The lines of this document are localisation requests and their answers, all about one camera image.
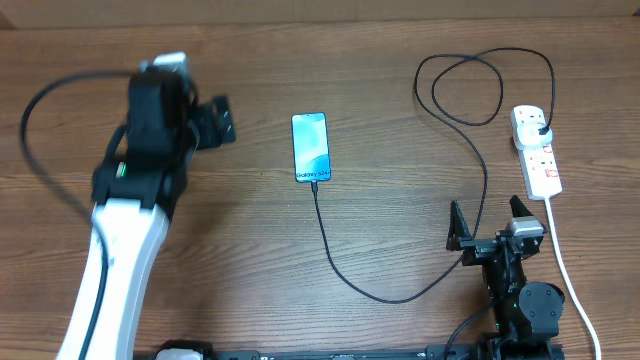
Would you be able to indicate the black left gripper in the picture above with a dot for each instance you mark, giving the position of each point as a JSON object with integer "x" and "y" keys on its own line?
{"x": 202, "y": 116}

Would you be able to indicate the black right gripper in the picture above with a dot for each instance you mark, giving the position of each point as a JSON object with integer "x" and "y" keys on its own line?
{"x": 477, "y": 248}

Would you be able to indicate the Galaxy S24+ smartphone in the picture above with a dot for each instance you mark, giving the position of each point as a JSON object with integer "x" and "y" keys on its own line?
{"x": 311, "y": 147}

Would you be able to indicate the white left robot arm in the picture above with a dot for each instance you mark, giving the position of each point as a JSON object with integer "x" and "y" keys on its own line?
{"x": 135, "y": 191}

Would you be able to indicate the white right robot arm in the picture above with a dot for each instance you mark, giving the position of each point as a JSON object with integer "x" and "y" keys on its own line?
{"x": 526, "y": 313}

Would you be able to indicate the white charger plug adapter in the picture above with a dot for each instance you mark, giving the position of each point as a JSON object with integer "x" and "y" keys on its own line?
{"x": 531, "y": 136}

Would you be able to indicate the white power strip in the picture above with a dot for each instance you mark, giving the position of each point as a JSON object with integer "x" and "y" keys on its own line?
{"x": 538, "y": 166}

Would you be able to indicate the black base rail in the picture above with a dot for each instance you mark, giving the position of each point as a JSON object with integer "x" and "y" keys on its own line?
{"x": 433, "y": 352}

